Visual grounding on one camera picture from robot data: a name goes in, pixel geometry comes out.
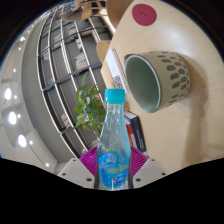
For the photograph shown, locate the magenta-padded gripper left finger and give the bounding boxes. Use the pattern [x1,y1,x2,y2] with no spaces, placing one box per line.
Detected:
[57,145,102,190]

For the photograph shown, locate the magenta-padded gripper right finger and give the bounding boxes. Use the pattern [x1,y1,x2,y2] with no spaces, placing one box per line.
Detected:
[126,145,167,189]

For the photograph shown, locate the clear bottle with blue cap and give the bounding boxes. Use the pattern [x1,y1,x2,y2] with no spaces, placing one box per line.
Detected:
[97,88,132,191]

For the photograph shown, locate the red book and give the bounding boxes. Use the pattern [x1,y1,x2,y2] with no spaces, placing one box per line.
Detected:
[125,124,135,148]

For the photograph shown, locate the blue book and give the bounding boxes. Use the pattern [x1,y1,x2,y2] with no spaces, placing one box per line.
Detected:
[124,110,148,154]

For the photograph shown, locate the green potted plant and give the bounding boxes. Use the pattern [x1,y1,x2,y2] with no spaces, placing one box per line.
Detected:
[73,71,108,139]

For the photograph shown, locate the round ceiling lights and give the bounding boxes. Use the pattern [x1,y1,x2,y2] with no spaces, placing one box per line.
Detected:
[1,19,51,168]

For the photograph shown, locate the grey patterned ceramic mug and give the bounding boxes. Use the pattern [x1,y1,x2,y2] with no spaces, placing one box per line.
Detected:
[123,50,192,114]

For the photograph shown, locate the grey bookshelf unit with books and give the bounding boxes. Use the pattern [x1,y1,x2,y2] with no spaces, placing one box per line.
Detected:
[35,3,114,159]

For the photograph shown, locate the round-backed wooden chair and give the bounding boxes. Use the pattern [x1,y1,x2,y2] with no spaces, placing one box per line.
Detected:
[105,0,136,29]
[95,39,112,63]

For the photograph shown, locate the flat round red coaster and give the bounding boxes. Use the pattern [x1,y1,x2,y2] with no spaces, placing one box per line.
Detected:
[131,3,158,27]

